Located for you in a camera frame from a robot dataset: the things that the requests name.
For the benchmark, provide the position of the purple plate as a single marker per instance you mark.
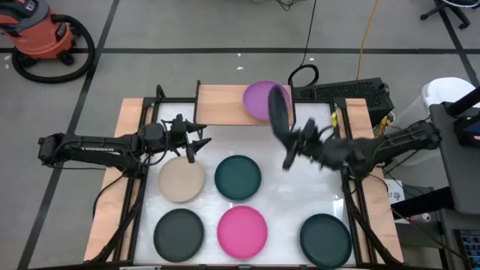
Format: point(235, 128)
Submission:
point(257, 99)

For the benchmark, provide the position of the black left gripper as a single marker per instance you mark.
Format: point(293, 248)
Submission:
point(178, 135)

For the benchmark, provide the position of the white bin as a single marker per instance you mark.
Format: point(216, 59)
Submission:
point(442, 90)

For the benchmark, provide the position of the black plate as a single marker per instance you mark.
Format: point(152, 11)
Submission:
point(277, 108)

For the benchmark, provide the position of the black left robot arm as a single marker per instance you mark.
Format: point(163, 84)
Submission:
point(93, 150)

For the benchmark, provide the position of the orange shop vacuum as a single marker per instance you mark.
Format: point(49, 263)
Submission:
point(41, 37)

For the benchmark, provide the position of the dark teal plate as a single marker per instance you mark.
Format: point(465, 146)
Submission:
point(325, 241)
point(237, 177)

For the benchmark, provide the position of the black computer case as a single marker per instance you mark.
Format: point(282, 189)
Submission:
point(356, 92)

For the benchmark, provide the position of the wooden shelf with black legs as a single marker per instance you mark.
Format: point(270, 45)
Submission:
point(221, 105)

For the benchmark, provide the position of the red shop vacuum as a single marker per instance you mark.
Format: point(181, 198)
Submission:
point(56, 78)

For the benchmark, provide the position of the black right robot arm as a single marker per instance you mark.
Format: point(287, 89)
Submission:
point(393, 146)

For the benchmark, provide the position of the white glossy table sheet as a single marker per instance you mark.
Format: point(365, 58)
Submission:
point(240, 138)

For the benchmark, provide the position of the white paper sheet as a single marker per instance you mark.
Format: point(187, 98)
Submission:
point(395, 191)

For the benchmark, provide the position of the beige plate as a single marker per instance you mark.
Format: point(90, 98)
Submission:
point(181, 180)

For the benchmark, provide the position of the dark grey plate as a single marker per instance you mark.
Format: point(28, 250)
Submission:
point(179, 235)

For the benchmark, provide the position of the black office chair base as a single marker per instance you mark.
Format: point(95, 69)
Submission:
point(446, 9)

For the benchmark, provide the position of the grey cart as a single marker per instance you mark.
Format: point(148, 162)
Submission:
point(465, 176)

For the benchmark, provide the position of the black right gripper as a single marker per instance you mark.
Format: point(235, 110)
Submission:
point(313, 144)

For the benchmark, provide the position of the magenta plate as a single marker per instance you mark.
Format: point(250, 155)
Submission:
point(242, 232)

